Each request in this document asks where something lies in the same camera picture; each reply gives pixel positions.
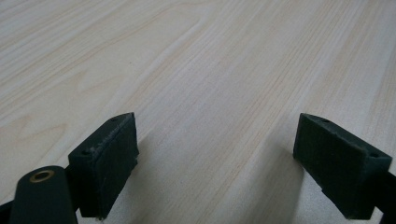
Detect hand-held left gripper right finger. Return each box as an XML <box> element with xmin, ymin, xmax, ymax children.
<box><xmin>292</xmin><ymin>112</ymin><xmax>393</xmax><ymax>220</ymax></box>

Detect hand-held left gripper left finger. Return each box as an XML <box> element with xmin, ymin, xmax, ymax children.
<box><xmin>67</xmin><ymin>112</ymin><xmax>140</xmax><ymax>219</ymax></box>

